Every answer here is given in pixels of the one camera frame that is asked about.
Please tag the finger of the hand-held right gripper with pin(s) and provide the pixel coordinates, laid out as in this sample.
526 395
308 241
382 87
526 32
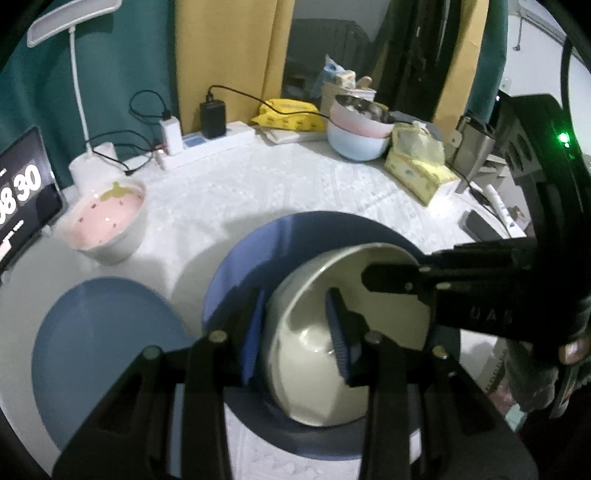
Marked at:
392 281

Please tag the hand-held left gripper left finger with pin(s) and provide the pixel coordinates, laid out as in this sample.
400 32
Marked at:
254 341

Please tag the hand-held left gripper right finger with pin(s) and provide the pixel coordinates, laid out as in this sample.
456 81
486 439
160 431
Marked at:
336 332

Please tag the cream bowl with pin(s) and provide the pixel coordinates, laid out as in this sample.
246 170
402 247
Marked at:
304 350

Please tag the large blue bowl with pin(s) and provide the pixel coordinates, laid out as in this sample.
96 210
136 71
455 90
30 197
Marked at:
258 249

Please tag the blue plate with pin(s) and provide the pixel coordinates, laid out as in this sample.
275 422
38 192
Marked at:
101 350

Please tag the pink strawberry bowl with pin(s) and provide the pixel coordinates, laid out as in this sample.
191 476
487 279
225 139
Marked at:
106 217

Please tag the person's right hand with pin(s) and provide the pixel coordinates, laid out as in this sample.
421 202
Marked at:
572 353

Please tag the black phone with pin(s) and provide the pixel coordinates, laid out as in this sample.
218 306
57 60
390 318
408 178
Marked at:
480 226

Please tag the white tube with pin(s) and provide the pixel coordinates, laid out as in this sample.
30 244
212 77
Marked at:
501 207

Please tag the yellow tissue pack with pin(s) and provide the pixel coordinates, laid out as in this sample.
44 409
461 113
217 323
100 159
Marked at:
415 166

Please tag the light blue bowl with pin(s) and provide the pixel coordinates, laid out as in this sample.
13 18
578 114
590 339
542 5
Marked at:
355 147

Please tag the white textured tablecloth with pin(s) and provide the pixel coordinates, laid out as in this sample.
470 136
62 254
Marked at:
207 194

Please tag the pale pink bowl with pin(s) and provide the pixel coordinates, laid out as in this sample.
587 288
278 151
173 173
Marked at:
355 127

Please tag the steel tumbler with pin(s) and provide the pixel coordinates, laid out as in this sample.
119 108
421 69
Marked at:
471 143

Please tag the white flat box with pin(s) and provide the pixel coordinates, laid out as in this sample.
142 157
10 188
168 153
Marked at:
295 137

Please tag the steel bowl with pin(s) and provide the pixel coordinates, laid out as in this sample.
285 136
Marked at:
364 108

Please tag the white basket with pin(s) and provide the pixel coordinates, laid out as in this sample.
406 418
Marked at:
332 94

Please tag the yellow wipes pack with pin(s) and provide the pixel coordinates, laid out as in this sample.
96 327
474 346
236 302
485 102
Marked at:
286 115

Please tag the wooden utensil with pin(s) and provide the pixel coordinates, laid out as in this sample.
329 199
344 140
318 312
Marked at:
364 83

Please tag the white power strip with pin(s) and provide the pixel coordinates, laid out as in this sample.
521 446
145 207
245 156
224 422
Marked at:
221 143

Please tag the blue white packet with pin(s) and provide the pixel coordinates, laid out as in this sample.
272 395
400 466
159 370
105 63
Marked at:
334 71

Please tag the white charger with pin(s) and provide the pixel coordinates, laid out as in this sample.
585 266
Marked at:
171 136

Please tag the black charger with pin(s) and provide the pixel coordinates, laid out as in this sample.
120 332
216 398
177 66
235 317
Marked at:
213 120

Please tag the yellow curtain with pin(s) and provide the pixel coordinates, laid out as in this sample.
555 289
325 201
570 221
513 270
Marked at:
221 46
461 55

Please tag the white desk lamp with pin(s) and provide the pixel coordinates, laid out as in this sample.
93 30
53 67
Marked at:
92 166

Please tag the teal curtain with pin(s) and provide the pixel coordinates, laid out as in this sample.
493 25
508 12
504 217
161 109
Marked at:
46 92
491 55

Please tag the dark glass window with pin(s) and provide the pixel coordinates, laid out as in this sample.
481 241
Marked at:
332 32

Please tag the tablet showing clock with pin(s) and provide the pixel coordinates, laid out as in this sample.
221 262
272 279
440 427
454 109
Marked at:
27 194

